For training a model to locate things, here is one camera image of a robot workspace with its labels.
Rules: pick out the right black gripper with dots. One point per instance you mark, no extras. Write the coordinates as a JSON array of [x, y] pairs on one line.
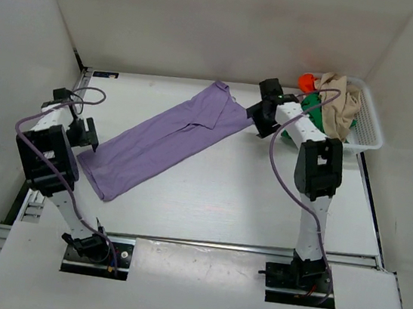
[[258, 115]]

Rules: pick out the orange t shirt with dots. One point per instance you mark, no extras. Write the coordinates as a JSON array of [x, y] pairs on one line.
[[306, 83]]

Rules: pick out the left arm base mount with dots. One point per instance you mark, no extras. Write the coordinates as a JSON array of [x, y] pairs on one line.
[[93, 257]]

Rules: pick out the white plastic basket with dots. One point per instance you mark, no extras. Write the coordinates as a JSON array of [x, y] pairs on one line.
[[366, 134]]

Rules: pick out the beige t shirt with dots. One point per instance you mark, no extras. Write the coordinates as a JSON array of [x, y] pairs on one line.
[[334, 81]]

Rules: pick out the black label sticker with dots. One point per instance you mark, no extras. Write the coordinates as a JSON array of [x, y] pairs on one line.
[[106, 74]]

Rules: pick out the purple t shirt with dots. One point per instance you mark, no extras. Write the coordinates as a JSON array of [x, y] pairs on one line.
[[155, 145]]

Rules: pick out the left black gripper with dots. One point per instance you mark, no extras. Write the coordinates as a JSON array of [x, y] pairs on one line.
[[88, 134]]

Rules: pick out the green t shirt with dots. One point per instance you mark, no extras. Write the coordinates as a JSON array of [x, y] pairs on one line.
[[311, 111]]

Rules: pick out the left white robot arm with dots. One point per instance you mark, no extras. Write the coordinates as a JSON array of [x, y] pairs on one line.
[[45, 142]]

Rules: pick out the white front board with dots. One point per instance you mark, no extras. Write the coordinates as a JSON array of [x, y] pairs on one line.
[[162, 276]]

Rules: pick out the aluminium frame rail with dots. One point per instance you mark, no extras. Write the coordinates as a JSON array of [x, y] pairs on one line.
[[228, 198]]

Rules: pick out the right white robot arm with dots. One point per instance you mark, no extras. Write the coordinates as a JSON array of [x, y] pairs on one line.
[[317, 175]]

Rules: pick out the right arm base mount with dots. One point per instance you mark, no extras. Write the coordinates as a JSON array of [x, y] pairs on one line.
[[300, 283]]

